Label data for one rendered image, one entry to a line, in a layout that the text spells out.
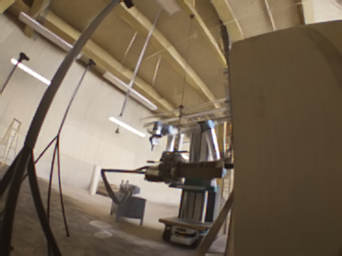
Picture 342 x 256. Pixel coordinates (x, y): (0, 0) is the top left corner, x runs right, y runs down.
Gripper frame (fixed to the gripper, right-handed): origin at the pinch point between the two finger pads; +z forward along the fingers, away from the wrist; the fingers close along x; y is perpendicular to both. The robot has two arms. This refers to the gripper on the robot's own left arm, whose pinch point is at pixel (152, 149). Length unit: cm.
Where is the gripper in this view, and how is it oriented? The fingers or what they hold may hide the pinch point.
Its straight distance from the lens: 179.4
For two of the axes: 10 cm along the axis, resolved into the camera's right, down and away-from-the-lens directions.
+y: -8.0, 1.4, 5.9
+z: -1.4, 9.1, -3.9
